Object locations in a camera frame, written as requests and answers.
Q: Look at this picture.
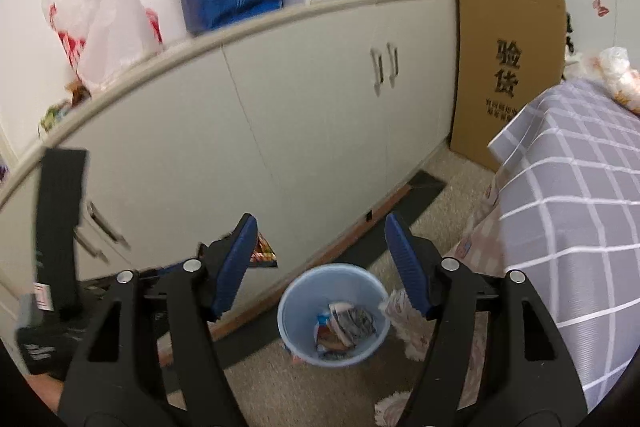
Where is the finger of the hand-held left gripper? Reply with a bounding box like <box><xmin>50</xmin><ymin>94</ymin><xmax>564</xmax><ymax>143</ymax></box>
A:
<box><xmin>34</xmin><ymin>148</ymin><xmax>90</xmax><ymax>319</ymax></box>

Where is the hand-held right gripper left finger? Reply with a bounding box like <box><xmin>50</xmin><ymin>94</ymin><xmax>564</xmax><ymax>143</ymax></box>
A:
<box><xmin>59</xmin><ymin>213</ymin><xmax>259</xmax><ymax>427</ymax></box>

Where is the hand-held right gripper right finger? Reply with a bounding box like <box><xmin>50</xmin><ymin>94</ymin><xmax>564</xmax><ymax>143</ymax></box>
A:
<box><xmin>384</xmin><ymin>213</ymin><xmax>588</xmax><ymax>427</ymax></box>

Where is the light blue waste bin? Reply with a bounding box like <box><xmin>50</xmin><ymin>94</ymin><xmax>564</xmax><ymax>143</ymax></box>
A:
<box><xmin>277</xmin><ymin>263</ymin><xmax>392</xmax><ymax>368</ymax></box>

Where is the grey printed packet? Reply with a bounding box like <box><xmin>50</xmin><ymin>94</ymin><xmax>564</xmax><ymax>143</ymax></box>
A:
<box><xmin>327</xmin><ymin>302</ymin><xmax>377</xmax><ymax>348</ymax></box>

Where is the red snack bag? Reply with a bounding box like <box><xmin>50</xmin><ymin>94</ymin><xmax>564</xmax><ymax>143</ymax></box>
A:
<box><xmin>317</xmin><ymin>327</ymin><xmax>351</xmax><ymax>353</ymax></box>

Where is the person's left forearm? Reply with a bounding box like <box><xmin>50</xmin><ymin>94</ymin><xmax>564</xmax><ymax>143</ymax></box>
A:
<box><xmin>25</xmin><ymin>374</ymin><xmax>67</xmax><ymax>414</ymax></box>

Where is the colourful snack wrapper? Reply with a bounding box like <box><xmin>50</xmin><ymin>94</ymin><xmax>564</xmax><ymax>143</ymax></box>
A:
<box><xmin>250</xmin><ymin>232</ymin><xmax>278</xmax><ymax>269</ymax></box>

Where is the fluffy pink slipper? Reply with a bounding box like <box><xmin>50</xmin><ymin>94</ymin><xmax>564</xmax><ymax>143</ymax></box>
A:
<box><xmin>374</xmin><ymin>389</ymin><xmax>416</xmax><ymax>427</ymax></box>
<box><xmin>380</xmin><ymin>289</ymin><xmax>436</xmax><ymax>360</ymax></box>

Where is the small green packet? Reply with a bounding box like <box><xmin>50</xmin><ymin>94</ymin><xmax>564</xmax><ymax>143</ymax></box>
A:
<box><xmin>40</xmin><ymin>102</ymin><xmax>74</xmax><ymax>134</ymax></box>

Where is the small brown packet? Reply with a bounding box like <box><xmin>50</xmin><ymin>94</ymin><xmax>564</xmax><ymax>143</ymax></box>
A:
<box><xmin>67</xmin><ymin>82</ymin><xmax>93</xmax><ymax>106</ymax></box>

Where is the white low cabinet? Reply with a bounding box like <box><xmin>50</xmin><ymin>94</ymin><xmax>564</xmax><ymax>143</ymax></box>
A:
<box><xmin>0</xmin><ymin>0</ymin><xmax>458</xmax><ymax>323</ymax></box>

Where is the large cardboard box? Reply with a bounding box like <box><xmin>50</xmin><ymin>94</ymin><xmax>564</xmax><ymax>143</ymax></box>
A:
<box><xmin>448</xmin><ymin>0</ymin><xmax>567</xmax><ymax>172</ymax></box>

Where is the grey checked tablecloth table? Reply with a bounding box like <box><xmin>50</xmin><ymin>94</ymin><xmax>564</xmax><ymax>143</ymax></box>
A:
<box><xmin>445</xmin><ymin>77</ymin><xmax>640</xmax><ymax>418</ymax></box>

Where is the clear plastic bag red print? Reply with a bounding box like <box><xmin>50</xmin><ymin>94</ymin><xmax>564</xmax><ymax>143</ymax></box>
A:
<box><xmin>42</xmin><ymin>0</ymin><xmax>165</xmax><ymax>94</ymax></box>

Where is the white crumpled plastic bag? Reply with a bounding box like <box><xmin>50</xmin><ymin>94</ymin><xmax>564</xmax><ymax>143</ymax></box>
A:
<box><xmin>582</xmin><ymin>47</ymin><xmax>640</xmax><ymax>115</ymax></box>

